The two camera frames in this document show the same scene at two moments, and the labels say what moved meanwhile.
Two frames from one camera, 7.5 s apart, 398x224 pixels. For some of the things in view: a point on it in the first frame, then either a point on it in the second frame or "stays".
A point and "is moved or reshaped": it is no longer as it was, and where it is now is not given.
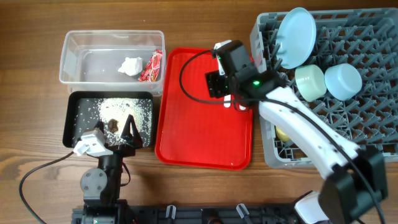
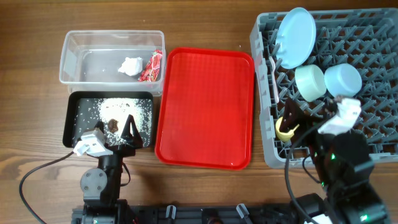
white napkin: [132, 66] stays
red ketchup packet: [150, 73] stays
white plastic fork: [227, 98] is moved or reshaped
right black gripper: [214, 87] to [297, 117]
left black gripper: [134, 141] stays
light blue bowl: [342, 81] stays
